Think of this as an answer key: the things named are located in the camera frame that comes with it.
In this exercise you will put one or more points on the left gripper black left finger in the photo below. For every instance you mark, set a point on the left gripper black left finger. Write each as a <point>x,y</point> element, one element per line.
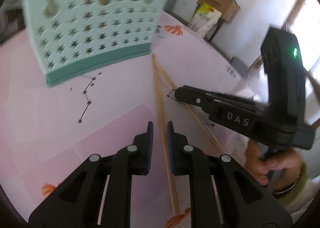
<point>135,159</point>

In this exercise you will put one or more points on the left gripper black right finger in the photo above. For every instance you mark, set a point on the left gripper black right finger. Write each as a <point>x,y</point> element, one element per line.
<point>185,159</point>

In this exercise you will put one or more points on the wooden chopstick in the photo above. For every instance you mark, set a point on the wooden chopstick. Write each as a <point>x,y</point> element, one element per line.
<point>163,131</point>
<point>192,111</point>

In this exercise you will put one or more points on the person's right hand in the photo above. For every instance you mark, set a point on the person's right hand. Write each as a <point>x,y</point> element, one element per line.
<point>290,162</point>

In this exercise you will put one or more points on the pink patterned tablecloth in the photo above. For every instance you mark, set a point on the pink patterned tablecloth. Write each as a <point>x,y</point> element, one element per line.
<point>46,133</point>

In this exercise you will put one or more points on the brown cardboard box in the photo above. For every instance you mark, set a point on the brown cardboard box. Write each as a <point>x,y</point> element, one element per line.
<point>227,8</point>

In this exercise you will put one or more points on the white yellow rice bag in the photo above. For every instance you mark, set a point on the white yellow rice bag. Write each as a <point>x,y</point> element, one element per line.
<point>204,18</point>

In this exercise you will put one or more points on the teal perforated utensil basket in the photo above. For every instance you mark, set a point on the teal perforated utensil basket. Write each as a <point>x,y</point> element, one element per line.
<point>73,37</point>

